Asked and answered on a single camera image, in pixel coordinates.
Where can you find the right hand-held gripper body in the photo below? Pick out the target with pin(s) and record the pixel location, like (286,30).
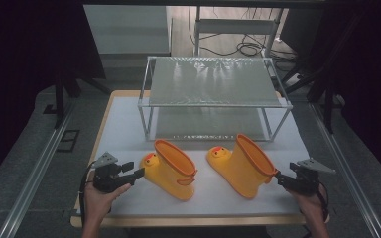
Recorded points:
(306,183)

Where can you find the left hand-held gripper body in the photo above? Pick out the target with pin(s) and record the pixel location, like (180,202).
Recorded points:
(107,178)

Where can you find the yellow duck rain boot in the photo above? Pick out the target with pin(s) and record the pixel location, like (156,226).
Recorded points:
(241,175)
(173,180)

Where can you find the two-tier metal shoe rack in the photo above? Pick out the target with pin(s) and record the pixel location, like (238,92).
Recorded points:
(211,82)

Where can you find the person's right hand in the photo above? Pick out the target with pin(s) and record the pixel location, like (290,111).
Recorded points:
(311,206)

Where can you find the person's left hand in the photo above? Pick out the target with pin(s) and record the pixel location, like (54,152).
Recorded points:
(99,201)

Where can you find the black stand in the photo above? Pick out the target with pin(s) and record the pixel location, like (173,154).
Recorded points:
(327,99)
(59,99)

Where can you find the white table mat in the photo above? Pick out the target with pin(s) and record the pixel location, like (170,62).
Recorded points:
(211,205)

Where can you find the white cabinet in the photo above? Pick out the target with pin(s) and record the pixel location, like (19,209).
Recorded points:
(127,29)

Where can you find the aluminium rail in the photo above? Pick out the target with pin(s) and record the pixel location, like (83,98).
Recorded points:
(33,178)
(350,178)

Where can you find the grey metal stand frame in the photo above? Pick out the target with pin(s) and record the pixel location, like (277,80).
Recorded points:
(234,26)

